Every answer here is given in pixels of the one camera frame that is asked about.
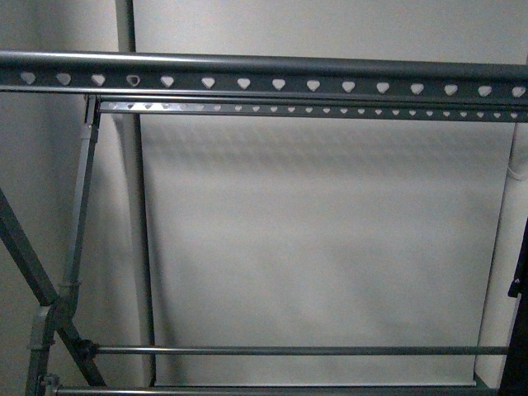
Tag black object at right edge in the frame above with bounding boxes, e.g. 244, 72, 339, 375
498, 226, 527, 396

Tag white wall pipe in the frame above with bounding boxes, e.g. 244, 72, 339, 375
508, 123, 528, 182

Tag grey drying rack frame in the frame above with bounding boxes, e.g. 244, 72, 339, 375
1, 51, 527, 395

